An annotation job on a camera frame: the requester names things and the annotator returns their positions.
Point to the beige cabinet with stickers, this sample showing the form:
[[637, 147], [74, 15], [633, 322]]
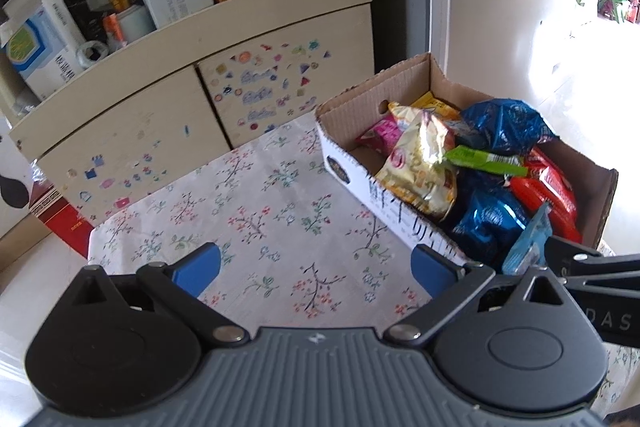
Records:
[[125, 132]]

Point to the green snack bar packet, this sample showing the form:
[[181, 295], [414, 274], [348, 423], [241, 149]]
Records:
[[480, 159]]

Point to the light blue snack packet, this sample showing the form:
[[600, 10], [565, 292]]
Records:
[[525, 247]]

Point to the gold-capped bottle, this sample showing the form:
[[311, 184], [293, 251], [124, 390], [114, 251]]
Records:
[[120, 3]]

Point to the red snack packet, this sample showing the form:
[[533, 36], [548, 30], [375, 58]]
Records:
[[565, 223], [552, 179]]

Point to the floral tablecloth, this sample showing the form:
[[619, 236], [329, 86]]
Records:
[[280, 207]]

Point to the blue foil snack packet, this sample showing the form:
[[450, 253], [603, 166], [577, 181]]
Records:
[[485, 222]]

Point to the large blue snack bag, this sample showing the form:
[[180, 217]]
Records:
[[505, 122]]

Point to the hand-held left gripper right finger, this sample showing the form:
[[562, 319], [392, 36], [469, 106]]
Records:
[[435, 269]]

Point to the red box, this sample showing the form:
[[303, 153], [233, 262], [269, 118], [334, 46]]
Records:
[[60, 222]]

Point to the white black-spotted object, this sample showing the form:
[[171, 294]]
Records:
[[12, 192]]

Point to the yellow snack packet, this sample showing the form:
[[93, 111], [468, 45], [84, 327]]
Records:
[[432, 104]]

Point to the large white and blue box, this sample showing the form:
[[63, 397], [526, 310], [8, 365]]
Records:
[[40, 47]]

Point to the orange tube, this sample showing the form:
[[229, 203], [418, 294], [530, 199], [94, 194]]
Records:
[[112, 32]]

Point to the white refrigerator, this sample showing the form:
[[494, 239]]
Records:
[[490, 7]]

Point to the green plastic toy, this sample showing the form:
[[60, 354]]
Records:
[[615, 2]]

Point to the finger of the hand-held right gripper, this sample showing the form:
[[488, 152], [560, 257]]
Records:
[[570, 257], [605, 283]]

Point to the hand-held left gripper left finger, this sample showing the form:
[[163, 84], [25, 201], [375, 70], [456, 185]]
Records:
[[197, 269]]

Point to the white jar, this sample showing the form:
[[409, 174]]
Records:
[[136, 24]]

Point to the golden croissant packet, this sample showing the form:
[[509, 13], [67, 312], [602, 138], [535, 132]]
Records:
[[420, 167]]

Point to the pink snack packet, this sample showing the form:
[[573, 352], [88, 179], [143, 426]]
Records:
[[382, 134]]

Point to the tape roll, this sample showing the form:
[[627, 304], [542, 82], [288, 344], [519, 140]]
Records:
[[85, 57]]

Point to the cardboard box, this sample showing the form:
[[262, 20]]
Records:
[[415, 82]]

